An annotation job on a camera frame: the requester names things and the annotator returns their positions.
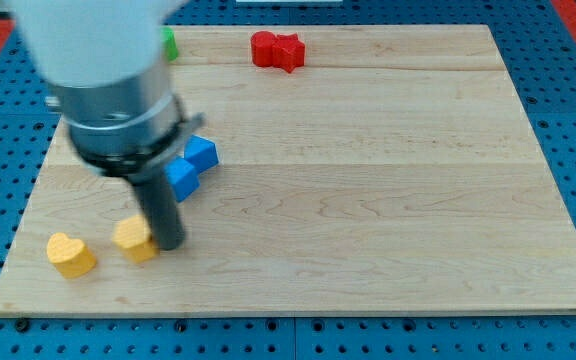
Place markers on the blue block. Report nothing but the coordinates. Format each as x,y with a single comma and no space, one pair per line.
201,153
183,178

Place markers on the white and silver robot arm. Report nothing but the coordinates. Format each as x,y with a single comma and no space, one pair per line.
105,64

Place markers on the wooden board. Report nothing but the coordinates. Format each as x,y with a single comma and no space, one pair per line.
395,174

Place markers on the red star block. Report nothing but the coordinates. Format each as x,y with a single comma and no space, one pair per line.
288,52

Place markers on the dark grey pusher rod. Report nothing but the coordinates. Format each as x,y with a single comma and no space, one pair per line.
157,201

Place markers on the red round block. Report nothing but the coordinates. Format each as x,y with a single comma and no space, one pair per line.
262,43

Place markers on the yellow hexagon block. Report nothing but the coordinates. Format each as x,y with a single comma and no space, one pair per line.
134,239

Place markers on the green block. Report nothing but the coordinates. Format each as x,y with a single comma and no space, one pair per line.
170,48

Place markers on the yellow heart block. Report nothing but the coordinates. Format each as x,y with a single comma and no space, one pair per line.
71,257

